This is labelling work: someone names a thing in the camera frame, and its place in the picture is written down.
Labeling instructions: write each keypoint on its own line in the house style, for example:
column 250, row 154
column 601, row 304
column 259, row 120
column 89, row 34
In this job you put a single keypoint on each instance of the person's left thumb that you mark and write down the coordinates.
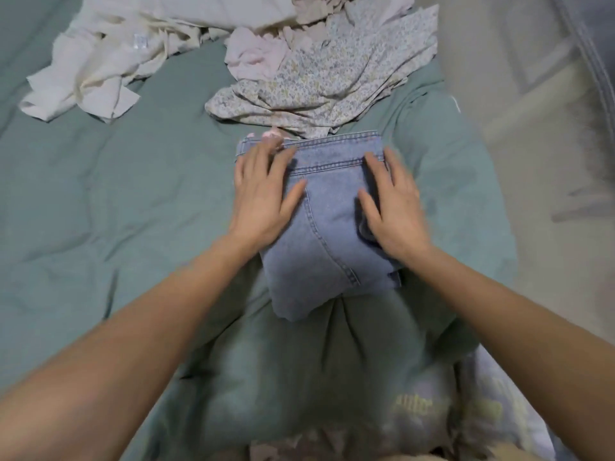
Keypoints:
column 292, row 197

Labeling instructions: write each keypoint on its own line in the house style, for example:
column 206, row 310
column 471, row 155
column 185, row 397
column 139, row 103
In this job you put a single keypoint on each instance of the small pink cloth piece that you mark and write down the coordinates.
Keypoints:
column 272, row 135

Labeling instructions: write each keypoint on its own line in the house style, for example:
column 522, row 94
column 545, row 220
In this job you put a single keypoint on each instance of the person's left forearm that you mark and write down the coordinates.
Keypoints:
column 110, row 360

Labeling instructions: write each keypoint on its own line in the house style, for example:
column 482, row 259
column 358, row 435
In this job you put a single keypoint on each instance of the person's left hand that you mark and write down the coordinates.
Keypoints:
column 257, row 201

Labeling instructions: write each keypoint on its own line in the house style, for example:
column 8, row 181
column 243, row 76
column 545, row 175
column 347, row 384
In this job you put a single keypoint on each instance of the pale pink garment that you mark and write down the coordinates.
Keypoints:
column 252, row 52

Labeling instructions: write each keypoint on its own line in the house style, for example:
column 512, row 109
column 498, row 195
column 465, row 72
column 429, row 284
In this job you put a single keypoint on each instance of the beige crumpled garment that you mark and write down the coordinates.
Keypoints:
column 331, row 7

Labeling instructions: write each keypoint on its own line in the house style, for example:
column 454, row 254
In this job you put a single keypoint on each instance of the light blue jeans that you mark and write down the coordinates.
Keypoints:
column 326, row 225

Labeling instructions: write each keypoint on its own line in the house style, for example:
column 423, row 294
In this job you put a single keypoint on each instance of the person's right forearm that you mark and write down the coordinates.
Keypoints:
column 519, row 331

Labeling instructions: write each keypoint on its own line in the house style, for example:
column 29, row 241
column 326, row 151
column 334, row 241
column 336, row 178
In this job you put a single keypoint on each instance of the person's right thumb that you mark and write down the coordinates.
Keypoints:
column 369, row 206

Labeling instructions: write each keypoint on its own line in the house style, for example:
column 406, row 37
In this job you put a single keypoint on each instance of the white crumpled garment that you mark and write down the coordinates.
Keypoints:
column 110, row 57

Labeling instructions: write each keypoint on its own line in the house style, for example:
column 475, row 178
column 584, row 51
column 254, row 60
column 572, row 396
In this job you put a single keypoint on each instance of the floral print garment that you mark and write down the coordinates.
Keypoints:
column 331, row 76

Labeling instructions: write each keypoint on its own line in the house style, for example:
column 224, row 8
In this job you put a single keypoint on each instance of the person's white printed shirt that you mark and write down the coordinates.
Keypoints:
column 480, row 408

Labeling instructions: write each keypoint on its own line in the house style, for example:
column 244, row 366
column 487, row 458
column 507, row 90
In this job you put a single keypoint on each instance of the person's right hand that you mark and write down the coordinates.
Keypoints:
column 399, row 215

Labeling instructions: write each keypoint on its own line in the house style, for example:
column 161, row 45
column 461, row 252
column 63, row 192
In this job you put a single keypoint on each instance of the green bed cover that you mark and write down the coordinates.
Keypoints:
column 134, row 201

